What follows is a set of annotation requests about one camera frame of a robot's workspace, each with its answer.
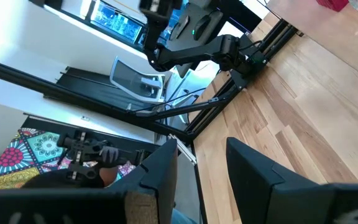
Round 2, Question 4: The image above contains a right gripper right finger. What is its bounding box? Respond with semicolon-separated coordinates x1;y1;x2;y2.
226;138;358;224

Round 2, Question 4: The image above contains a white office chair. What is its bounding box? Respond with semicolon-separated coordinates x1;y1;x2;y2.
109;57;198;125

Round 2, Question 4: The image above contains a wooden shelf with black frame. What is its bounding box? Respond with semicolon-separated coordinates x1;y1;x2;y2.
265;0;358;85

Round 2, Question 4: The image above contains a colourful mandala patterned cloth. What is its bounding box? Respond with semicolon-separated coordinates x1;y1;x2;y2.
0;126;138;191

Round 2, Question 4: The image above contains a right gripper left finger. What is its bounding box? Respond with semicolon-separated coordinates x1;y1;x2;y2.
0;139;178;224

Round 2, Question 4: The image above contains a person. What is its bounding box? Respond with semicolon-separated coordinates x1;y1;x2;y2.
22;164;199;224

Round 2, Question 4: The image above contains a red square ribbed vase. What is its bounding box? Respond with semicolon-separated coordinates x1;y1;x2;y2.
315;0;351;13

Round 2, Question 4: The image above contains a white frame bracket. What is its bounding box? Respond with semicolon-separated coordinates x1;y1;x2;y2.
168;133;198;166

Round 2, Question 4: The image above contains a person's hand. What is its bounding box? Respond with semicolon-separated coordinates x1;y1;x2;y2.
99;145;120;165

